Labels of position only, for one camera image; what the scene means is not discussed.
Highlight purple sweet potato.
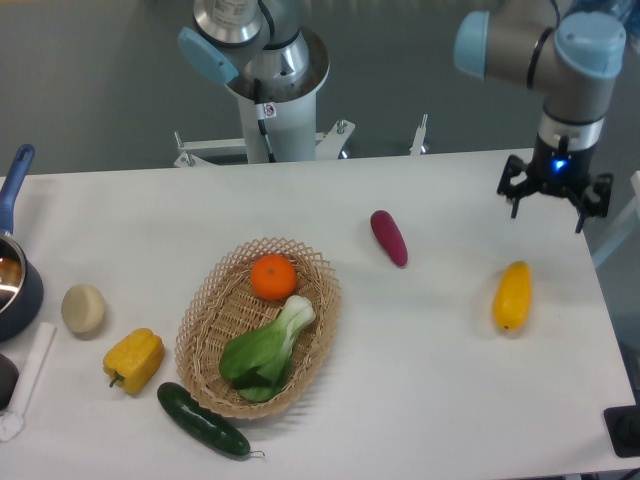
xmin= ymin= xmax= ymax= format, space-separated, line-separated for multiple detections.
xmin=370 ymin=210 xmax=408 ymax=268

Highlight black device at table corner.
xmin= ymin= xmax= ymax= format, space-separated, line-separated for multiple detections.
xmin=603 ymin=405 xmax=639 ymax=458

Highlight clear plastic container blue contents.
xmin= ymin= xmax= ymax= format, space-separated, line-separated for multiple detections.
xmin=611 ymin=0 xmax=639 ymax=49

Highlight white frame at right edge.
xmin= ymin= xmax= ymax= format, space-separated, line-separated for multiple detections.
xmin=592 ymin=171 xmax=639 ymax=269

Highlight yellow mango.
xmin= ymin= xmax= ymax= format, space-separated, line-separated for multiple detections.
xmin=492 ymin=261 xmax=533 ymax=331

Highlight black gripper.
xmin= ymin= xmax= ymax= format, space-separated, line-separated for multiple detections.
xmin=496 ymin=135 xmax=614 ymax=234

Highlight dark green cucumber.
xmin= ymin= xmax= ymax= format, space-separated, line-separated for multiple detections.
xmin=156 ymin=382 xmax=266 ymax=460

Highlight woven wicker basket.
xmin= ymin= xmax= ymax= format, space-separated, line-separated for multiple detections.
xmin=175 ymin=238 xmax=342 ymax=420

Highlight yellow bell pepper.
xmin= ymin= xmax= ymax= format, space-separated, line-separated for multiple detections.
xmin=103 ymin=328 xmax=164 ymax=396

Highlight orange fruit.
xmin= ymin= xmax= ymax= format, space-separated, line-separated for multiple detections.
xmin=250 ymin=254 xmax=297 ymax=301

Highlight green bok choy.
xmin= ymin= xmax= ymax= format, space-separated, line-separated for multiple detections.
xmin=219 ymin=295 xmax=316 ymax=403

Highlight blue saucepan with handle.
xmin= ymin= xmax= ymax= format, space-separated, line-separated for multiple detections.
xmin=1 ymin=144 xmax=44 ymax=342

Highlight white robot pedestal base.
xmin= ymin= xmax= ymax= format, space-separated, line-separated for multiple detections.
xmin=172 ymin=84 xmax=430 ymax=169

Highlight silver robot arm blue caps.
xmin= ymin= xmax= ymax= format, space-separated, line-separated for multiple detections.
xmin=178 ymin=1 xmax=626 ymax=219

